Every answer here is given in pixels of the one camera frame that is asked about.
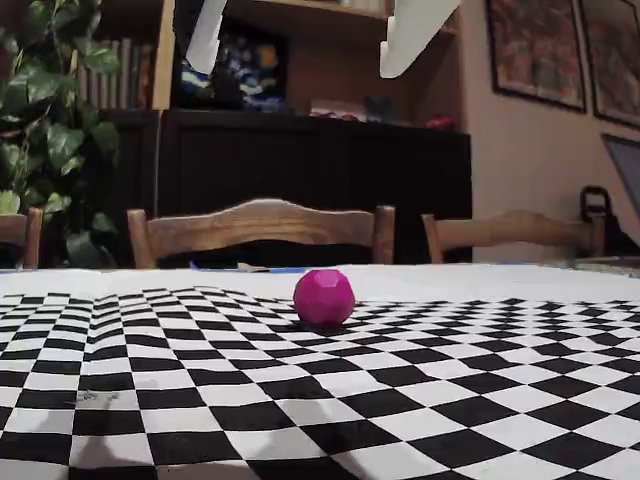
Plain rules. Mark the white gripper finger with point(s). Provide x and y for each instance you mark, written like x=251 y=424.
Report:
x=415 y=30

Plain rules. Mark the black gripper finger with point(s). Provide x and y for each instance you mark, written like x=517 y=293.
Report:
x=207 y=35

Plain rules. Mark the pink faceted ball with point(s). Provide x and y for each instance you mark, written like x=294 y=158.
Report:
x=325 y=297

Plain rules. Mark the starry night painting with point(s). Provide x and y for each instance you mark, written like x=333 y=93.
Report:
x=255 y=75

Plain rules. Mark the row of old books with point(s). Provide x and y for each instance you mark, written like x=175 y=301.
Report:
x=120 y=75

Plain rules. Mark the dark wooden cabinet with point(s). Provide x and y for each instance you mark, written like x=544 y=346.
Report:
x=325 y=165
x=135 y=160

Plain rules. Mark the green leafy houseplant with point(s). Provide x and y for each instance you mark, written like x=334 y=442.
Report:
x=50 y=140

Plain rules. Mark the blue tape strip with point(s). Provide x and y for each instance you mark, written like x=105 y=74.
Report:
x=282 y=270

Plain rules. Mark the black white checkered mat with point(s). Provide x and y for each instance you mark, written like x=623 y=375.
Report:
x=450 y=400

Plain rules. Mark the framed wall picture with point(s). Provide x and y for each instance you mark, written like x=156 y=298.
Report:
x=535 y=50
x=615 y=55

